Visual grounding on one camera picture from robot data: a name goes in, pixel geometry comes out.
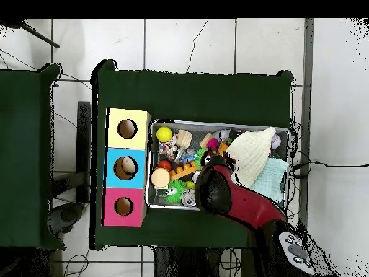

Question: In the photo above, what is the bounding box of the crushed clear plastic bottle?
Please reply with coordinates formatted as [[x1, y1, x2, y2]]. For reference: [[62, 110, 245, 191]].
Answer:
[[175, 147, 198, 164]]

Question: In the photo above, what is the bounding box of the cream waffle cloth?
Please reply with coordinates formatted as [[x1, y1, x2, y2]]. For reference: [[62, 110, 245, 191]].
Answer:
[[226, 126, 277, 188]]

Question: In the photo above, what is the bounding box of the wooden box with three holes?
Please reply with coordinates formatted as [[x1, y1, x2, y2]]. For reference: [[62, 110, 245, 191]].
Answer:
[[100, 107, 152, 227]]

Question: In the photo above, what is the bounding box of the ribbed wooden piece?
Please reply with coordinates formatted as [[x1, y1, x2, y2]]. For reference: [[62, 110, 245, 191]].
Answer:
[[176, 129, 193, 149]]

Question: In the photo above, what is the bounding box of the orange toy block with holes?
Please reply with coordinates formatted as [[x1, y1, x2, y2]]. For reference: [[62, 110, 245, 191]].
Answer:
[[169, 160, 200, 181]]

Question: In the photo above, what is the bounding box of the red tomato ball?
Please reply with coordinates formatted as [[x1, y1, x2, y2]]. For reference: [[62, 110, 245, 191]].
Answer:
[[156, 159, 173, 172]]

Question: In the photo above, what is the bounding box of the large yellow ball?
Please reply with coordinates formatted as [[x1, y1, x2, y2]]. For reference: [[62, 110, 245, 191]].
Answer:
[[156, 126, 174, 144]]

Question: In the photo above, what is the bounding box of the toy burger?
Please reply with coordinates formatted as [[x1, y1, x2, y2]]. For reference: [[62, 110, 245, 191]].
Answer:
[[150, 167, 172, 189]]

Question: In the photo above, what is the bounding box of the green spiky ball with eyes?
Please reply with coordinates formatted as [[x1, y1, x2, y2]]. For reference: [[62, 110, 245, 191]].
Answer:
[[164, 180, 187, 204]]

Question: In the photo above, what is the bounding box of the crushed printed soda can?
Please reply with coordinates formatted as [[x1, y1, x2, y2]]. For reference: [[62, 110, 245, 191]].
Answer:
[[181, 188, 197, 207]]

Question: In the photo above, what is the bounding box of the beige ball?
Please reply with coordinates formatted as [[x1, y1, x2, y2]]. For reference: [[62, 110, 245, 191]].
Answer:
[[120, 157, 138, 175]]

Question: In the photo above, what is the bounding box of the dark green table cloth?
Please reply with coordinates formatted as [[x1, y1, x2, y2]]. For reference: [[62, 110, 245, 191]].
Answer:
[[90, 58, 295, 252]]

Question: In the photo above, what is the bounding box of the light blue waffle cloth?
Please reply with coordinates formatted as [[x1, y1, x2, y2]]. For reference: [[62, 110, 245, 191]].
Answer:
[[249, 157, 290, 204]]

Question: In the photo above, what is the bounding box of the neighbouring green covered table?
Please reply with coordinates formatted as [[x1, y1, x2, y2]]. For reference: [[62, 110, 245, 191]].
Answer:
[[0, 63, 66, 250]]

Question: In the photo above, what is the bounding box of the black tripod leg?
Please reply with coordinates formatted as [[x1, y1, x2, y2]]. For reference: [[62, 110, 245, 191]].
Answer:
[[0, 18, 61, 49]]

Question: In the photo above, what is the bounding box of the shallow wire mesh bin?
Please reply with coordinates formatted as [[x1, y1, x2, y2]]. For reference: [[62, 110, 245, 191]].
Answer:
[[145, 119, 291, 216]]

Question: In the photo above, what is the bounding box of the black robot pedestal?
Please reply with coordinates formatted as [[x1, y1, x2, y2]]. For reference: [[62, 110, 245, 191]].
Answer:
[[154, 246, 243, 277]]

